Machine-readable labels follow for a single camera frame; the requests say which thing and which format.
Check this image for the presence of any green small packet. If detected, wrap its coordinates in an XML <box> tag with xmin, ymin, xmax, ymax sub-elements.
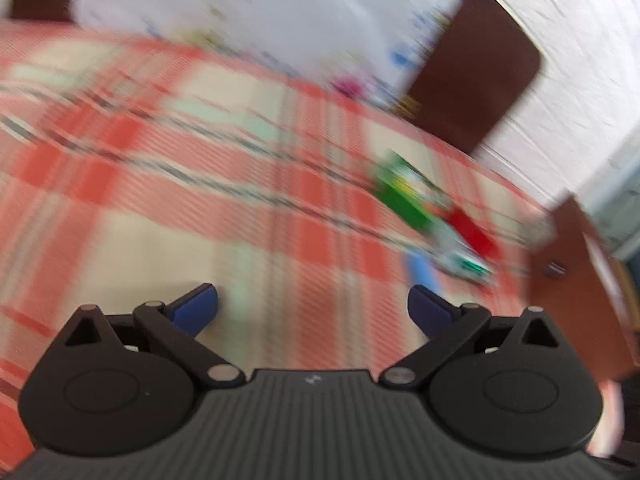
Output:
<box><xmin>373</xmin><ymin>152</ymin><xmax>451</xmax><ymax>235</ymax></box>

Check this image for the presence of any red brown storage box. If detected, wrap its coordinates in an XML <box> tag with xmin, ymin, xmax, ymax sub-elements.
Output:
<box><xmin>527</xmin><ymin>194</ymin><xmax>639</xmax><ymax>382</ymax></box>

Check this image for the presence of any blue marker pen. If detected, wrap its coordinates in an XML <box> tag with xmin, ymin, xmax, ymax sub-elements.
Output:
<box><xmin>405</xmin><ymin>252</ymin><xmax>440</xmax><ymax>302</ymax></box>

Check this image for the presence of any dark brown wooden headboard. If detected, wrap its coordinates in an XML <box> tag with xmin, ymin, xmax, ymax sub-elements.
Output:
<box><xmin>9</xmin><ymin>0</ymin><xmax>541</xmax><ymax>155</ymax></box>

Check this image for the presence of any floral white pillow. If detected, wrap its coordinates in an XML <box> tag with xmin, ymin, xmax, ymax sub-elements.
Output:
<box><xmin>70</xmin><ymin>0</ymin><xmax>463</xmax><ymax>108</ymax></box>

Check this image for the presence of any red flat object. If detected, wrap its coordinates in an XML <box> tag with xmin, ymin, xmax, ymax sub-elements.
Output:
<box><xmin>444</xmin><ymin>207</ymin><xmax>500</xmax><ymax>259</ymax></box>

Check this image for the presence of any red plaid bed sheet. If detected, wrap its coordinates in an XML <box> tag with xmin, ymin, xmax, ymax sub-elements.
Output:
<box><xmin>0</xmin><ymin>19</ymin><xmax>626</xmax><ymax>470</ymax></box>

